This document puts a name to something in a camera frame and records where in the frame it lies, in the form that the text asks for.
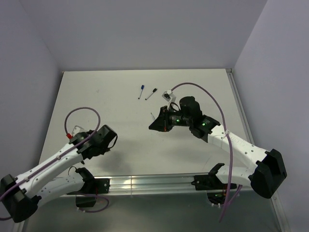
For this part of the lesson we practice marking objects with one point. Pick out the aluminium front rail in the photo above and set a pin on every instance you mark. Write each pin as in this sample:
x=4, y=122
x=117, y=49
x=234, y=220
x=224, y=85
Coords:
x=133, y=184

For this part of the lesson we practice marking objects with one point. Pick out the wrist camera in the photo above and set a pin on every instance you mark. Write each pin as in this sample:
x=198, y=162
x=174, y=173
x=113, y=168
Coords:
x=169, y=97
x=76, y=130

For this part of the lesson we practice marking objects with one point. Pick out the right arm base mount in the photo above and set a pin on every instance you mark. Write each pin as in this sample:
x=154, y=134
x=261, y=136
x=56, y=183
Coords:
x=211, y=182

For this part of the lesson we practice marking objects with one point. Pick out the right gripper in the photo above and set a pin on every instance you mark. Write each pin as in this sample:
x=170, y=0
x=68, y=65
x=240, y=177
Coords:
x=162, y=123

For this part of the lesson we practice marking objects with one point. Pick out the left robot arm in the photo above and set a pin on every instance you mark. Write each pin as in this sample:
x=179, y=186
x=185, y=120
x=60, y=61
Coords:
x=24, y=194

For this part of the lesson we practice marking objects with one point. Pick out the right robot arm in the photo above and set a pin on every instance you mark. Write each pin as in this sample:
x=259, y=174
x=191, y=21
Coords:
x=264, y=170

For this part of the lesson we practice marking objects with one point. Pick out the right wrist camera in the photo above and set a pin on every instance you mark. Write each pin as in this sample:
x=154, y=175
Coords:
x=169, y=97

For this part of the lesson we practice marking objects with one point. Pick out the aluminium side rail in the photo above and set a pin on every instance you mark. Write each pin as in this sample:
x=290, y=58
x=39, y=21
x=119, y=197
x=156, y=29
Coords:
x=239, y=101

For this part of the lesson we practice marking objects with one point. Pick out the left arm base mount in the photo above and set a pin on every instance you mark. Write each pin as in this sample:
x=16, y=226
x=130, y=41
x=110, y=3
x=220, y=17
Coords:
x=90, y=197

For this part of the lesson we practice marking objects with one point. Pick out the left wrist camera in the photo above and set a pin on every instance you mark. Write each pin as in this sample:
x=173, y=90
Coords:
x=76, y=130

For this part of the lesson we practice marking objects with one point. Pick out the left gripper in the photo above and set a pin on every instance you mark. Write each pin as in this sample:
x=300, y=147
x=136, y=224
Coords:
x=104, y=149

